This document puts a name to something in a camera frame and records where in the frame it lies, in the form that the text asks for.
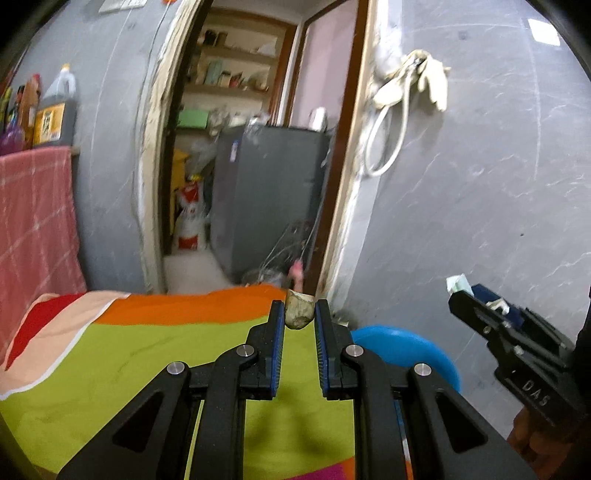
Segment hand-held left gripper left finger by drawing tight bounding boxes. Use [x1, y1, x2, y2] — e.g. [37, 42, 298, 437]
[58, 300, 286, 480]

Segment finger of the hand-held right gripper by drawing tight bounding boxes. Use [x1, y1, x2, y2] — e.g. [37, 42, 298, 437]
[471, 282, 575, 358]
[447, 291, 571, 370]

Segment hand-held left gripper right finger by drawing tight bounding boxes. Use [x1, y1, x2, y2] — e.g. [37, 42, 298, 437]
[314, 299, 539, 480]

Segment white green paper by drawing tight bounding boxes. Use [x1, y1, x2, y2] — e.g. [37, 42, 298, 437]
[445, 274, 511, 315]

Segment blue plastic basin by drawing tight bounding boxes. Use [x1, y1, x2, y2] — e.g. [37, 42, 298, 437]
[348, 325, 461, 398]

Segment person's right hand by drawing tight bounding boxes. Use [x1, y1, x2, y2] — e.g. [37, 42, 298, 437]
[505, 406, 559, 462]

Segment colourful patchwork blanket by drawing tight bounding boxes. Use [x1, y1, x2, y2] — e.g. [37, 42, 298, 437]
[0, 285, 407, 480]

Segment red white gas cylinder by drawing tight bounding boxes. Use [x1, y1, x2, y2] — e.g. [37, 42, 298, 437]
[175, 173, 208, 252]

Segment grey washing machine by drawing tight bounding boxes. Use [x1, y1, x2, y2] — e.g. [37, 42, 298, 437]
[210, 126, 333, 282]

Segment yellow board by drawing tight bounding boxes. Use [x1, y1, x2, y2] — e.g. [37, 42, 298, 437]
[172, 150, 189, 208]

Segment white rubber gloves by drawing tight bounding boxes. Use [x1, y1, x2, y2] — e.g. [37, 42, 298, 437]
[416, 50, 451, 112]

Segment green box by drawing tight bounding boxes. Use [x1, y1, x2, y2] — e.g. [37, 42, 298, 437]
[178, 108, 211, 130]

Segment wooden shelf unit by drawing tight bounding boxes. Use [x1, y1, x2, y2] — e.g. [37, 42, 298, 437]
[185, 14, 296, 97]

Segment pink plaid cloth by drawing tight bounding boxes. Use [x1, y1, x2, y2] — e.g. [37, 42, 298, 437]
[0, 147, 88, 361]

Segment large dark oil jug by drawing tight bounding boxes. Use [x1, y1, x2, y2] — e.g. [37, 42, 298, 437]
[33, 65, 77, 147]

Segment orange plastic bottle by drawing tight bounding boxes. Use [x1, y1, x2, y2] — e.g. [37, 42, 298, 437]
[18, 76, 42, 149]

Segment tangled metal wire rack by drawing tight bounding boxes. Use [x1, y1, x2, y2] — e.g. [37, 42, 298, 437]
[259, 220, 319, 282]

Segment wooden door frame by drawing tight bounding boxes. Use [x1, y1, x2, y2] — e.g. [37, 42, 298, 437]
[134, 0, 389, 301]

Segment white hose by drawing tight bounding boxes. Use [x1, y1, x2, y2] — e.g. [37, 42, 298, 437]
[365, 51, 428, 178]

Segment white wall socket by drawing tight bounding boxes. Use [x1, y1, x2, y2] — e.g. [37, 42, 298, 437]
[99, 0, 148, 14]

